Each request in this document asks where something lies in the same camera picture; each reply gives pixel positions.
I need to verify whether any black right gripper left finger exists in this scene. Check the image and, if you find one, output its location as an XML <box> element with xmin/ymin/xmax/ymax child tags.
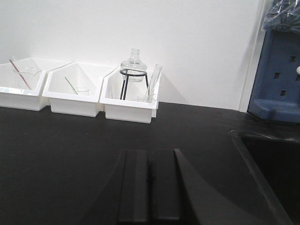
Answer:
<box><xmin>118</xmin><ymin>150</ymin><xmax>149</xmax><ymax>223</ymax></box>

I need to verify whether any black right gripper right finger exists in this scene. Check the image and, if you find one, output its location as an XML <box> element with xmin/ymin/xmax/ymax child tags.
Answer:
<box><xmin>150</xmin><ymin>149</ymin><xmax>195</xmax><ymax>223</ymax></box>

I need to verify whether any clear beaker in middle bin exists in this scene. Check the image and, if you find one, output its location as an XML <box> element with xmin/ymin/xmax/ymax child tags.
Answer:
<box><xmin>75</xmin><ymin>87</ymin><xmax>90</xmax><ymax>96</ymax></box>

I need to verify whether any clear beaker in bin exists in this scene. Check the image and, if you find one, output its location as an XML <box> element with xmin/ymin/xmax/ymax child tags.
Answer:
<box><xmin>75</xmin><ymin>87</ymin><xmax>90</xmax><ymax>96</ymax></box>
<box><xmin>13</xmin><ymin>67</ymin><xmax>42</xmax><ymax>76</ymax></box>

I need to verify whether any clear beaker in left bin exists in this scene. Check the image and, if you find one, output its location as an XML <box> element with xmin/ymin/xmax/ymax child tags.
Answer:
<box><xmin>13</xmin><ymin>67</ymin><xmax>42</xmax><ymax>76</ymax></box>

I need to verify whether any right white plastic bin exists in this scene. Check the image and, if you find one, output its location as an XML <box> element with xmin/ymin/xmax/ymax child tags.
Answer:
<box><xmin>99</xmin><ymin>67</ymin><xmax>162</xmax><ymax>123</ymax></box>

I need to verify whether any white plastic bin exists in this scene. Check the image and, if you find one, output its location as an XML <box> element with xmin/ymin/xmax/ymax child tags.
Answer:
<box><xmin>0</xmin><ymin>57</ymin><xmax>70</xmax><ymax>111</ymax></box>
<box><xmin>99</xmin><ymin>67</ymin><xmax>162</xmax><ymax>123</ymax></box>
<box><xmin>43</xmin><ymin>62</ymin><xmax>116</xmax><ymax>117</ymax></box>

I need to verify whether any black lab sink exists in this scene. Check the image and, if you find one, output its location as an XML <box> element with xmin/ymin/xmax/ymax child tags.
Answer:
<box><xmin>230</xmin><ymin>130</ymin><xmax>300</xmax><ymax>225</ymax></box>

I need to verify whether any middle white plastic bin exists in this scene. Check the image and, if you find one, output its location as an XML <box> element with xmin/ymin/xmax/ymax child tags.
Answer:
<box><xmin>43</xmin><ymin>62</ymin><xmax>116</xmax><ymax>117</ymax></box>

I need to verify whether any clear glass test tube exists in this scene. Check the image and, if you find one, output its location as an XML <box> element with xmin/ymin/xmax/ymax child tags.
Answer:
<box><xmin>146</xmin><ymin>64</ymin><xmax>163</xmax><ymax>95</ymax></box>

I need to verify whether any glass alcohol lamp flask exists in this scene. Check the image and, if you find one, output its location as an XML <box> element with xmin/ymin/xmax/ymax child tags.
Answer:
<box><xmin>120</xmin><ymin>49</ymin><xmax>147</xmax><ymax>75</ymax></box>

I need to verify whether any green glass stirring rod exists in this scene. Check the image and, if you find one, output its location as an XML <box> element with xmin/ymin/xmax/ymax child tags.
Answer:
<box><xmin>64</xmin><ymin>76</ymin><xmax>78</xmax><ymax>95</ymax></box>

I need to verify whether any blue pegboard drying rack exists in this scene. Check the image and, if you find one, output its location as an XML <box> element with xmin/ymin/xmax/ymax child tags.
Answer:
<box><xmin>248</xmin><ymin>31</ymin><xmax>300</xmax><ymax>123</ymax></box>

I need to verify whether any left white plastic bin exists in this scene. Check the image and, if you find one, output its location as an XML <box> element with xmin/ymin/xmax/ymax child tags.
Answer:
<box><xmin>0</xmin><ymin>57</ymin><xmax>70</xmax><ymax>111</ymax></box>

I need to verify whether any red glass stirring rod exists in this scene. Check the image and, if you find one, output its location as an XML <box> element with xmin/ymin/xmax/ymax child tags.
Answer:
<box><xmin>9</xmin><ymin>59</ymin><xmax>32</xmax><ymax>90</ymax></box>

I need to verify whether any plastic wrapped dark bundle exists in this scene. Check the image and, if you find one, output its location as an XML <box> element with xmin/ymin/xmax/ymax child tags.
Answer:
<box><xmin>262</xmin><ymin>0</ymin><xmax>300</xmax><ymax>34</ymax></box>

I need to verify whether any black wire tripod stand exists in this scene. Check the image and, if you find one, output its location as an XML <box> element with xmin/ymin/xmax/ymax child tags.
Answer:
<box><xmin>120</xmin><ymin>68</ymin><xmax>149</xmax><ymax>100</ymax></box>

